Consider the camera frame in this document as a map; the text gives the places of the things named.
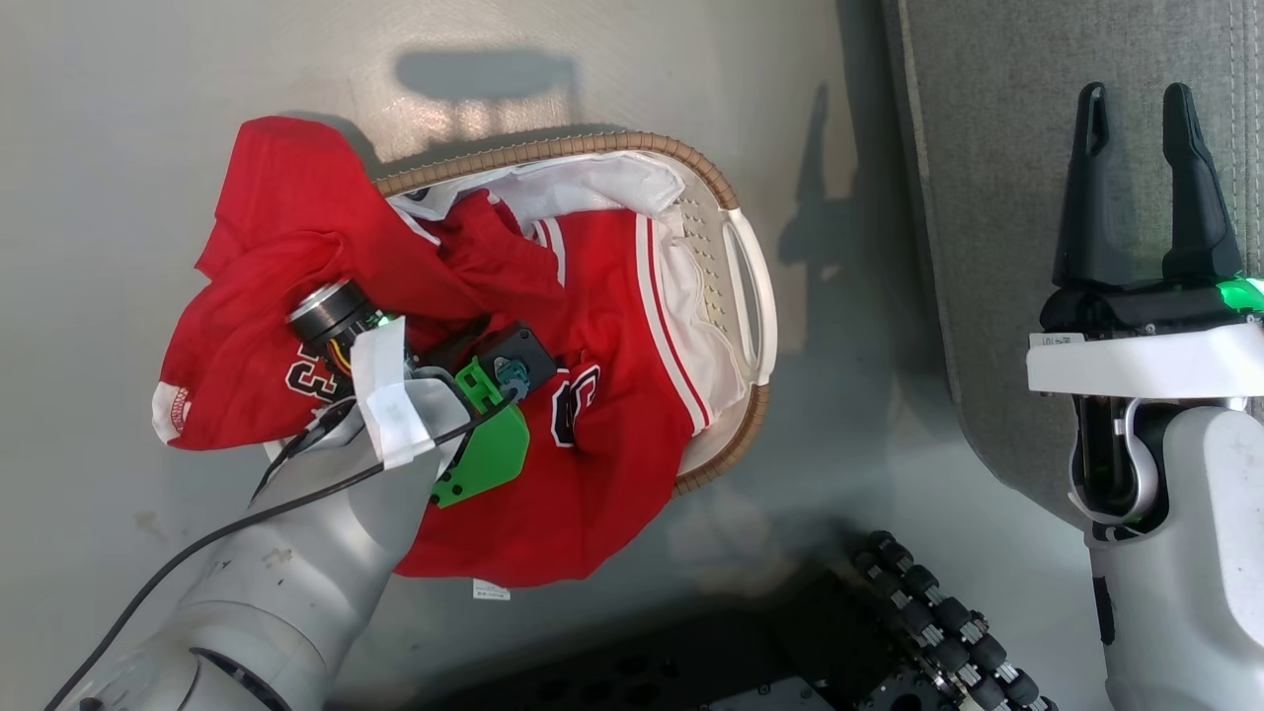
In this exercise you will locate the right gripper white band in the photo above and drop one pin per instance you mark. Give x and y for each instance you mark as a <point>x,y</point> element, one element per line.
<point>1145,360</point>

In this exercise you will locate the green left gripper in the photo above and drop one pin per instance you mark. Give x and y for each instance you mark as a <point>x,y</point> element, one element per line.
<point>491,449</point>

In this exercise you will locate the red basketball jersey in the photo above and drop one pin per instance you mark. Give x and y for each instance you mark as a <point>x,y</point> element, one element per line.
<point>612,326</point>

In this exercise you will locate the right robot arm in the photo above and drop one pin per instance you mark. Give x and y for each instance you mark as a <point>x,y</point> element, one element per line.
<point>1185,592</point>

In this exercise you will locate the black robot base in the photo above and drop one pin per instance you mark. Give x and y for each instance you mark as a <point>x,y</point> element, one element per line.
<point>632,662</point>

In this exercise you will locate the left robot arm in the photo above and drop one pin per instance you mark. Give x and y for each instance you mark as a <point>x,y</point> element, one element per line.
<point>296,573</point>

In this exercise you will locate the white wicker laundry basket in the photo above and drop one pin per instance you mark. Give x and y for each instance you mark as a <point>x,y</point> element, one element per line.
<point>713,229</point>

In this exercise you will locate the white fabric wrist wrap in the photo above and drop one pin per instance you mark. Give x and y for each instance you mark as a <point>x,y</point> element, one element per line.
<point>395,415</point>

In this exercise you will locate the grey fabric sofa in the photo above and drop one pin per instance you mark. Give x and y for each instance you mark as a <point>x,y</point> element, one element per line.
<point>987,197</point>

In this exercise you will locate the white garment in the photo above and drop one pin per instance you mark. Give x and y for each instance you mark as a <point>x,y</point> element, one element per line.
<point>592,183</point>

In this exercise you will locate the black omni wheel with rollers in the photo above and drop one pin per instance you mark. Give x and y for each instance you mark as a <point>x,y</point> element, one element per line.
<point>938,622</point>

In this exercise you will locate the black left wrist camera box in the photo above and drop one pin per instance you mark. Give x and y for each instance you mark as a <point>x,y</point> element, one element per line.
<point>521,354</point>

